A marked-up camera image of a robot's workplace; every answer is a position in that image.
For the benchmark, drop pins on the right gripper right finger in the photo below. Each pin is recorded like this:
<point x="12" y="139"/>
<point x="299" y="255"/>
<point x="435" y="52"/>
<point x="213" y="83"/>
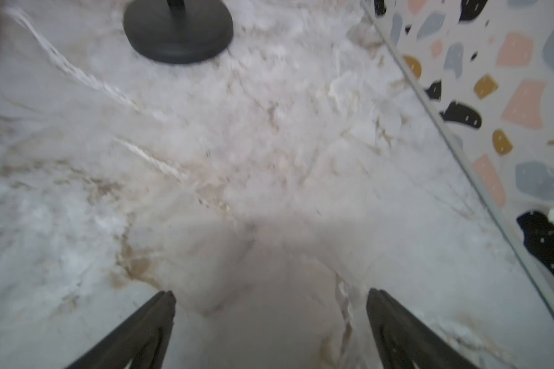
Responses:
<point x="403" y="341"/>

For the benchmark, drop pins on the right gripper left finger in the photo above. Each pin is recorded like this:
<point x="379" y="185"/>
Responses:
<point x="141" y="341"/>

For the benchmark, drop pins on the black microphone on stand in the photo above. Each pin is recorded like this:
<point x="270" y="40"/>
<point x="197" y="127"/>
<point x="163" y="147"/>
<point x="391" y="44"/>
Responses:
<point x="178" y="32"/>

